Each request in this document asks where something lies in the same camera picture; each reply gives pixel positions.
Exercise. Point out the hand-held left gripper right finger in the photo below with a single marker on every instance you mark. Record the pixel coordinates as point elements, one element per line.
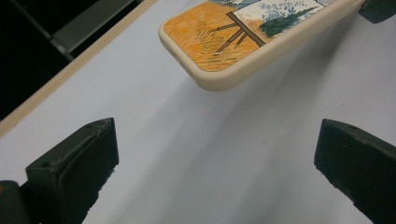
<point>358,165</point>

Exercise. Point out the cream phone case painted print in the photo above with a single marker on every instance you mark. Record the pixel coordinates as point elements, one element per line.
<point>243,40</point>

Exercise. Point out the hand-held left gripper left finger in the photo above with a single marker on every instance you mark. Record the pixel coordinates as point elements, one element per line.
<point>77,171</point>

